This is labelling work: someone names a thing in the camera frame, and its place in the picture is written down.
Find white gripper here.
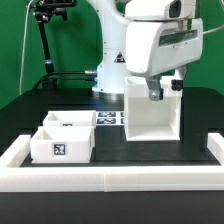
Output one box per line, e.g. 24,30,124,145
126,19,203,101

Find white drawer cabinet box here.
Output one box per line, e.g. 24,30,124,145
124,76,182,141

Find white front drawer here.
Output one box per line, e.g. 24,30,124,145
30,126,95,163

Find white drawer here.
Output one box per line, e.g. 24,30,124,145
30,126,95,163
43,110,96,127

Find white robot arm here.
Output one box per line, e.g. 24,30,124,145
87,0,203,101

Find white rear drawer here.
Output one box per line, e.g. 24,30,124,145
43,110,96,127

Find white marker tag plate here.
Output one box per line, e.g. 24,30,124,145
96,111,124,126

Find black base cables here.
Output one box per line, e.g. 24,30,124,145
32,69,99,90

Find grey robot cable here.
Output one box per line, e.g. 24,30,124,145
201,25,224,36

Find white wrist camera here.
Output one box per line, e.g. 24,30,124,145
125,0,196,21

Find black camera stand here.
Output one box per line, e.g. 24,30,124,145
33,0,77,90

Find white hanging cable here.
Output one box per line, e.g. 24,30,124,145
18,0,36,97

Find white workspace border frame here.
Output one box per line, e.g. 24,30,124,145
0,133,224,192

